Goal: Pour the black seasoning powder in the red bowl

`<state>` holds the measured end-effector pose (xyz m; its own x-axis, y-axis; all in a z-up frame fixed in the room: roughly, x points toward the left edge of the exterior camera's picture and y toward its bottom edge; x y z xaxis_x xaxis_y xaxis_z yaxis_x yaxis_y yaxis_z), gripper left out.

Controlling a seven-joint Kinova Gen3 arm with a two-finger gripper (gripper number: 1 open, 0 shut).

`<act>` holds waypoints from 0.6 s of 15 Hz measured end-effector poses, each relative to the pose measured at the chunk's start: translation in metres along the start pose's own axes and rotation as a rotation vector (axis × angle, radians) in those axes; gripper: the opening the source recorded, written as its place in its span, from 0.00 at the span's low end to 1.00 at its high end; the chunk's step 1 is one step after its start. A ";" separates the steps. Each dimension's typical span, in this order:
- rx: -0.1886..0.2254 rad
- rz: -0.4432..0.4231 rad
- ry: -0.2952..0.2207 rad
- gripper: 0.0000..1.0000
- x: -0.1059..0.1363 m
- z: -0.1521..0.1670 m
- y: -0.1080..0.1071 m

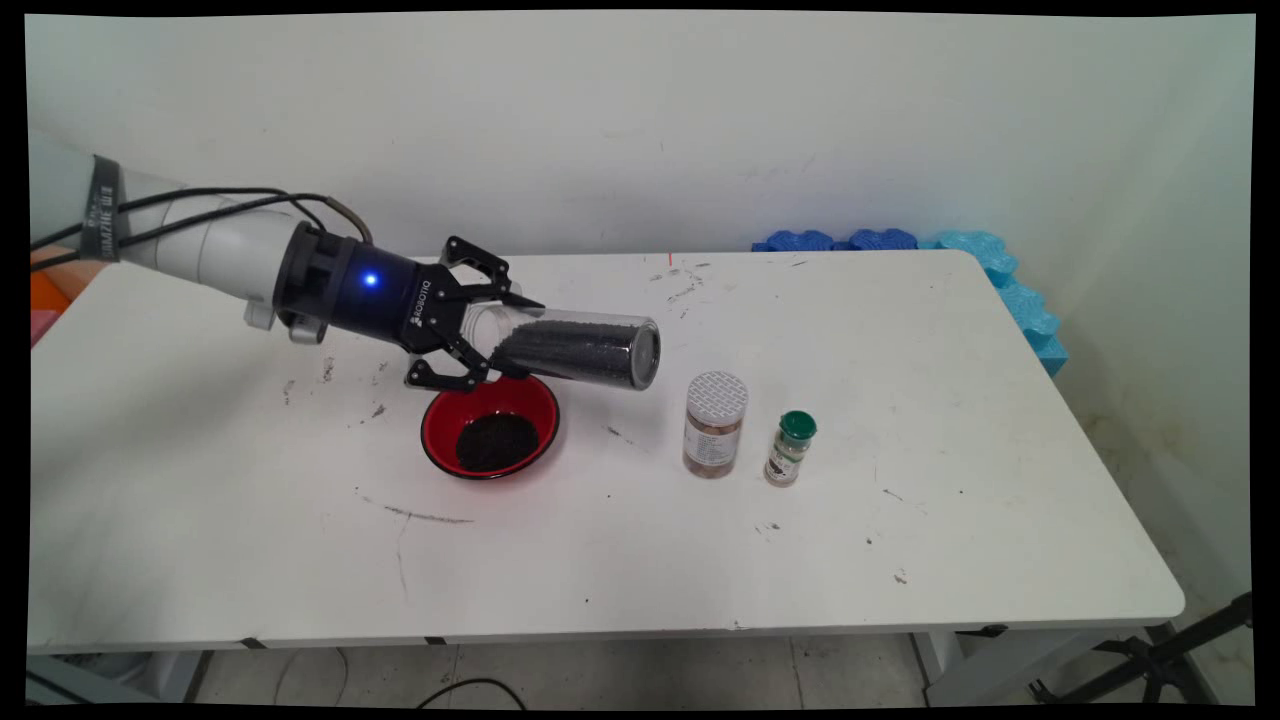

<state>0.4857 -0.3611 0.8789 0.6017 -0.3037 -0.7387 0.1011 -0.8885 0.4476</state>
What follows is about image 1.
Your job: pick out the small spice bottle green cap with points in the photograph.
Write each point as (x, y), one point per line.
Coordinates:
(790, 450)

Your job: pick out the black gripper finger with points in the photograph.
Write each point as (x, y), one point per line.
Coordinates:
(480, 265)
(440, 378)

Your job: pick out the light blue foam mat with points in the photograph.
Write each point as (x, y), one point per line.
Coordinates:
(1030, 310)

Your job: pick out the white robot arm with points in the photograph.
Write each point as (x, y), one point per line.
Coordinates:
(220, 250)

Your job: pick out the white table leg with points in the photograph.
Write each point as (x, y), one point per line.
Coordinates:
(1000, 665)

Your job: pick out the dark blue foam piece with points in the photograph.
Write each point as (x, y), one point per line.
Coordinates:
(883, 240)
(800, 241)

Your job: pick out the pile of black seeds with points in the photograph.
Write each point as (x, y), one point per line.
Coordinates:
(497, 445)

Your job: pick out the clear jar of black seeds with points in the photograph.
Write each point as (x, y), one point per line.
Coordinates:
(590, 350)

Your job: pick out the red bowl with black rim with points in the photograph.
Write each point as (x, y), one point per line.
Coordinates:
(440, 435)

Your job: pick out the spice jar with white lid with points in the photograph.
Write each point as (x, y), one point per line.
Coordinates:
(715, 430)

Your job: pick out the orange box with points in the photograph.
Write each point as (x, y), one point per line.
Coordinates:
(45, 295)

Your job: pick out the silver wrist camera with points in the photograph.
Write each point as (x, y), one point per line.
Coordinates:
(300, 330)

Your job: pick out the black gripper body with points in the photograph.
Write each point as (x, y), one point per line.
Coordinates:
(370, 295)

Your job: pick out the black tripod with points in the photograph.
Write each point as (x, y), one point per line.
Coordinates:
(1160, 660)

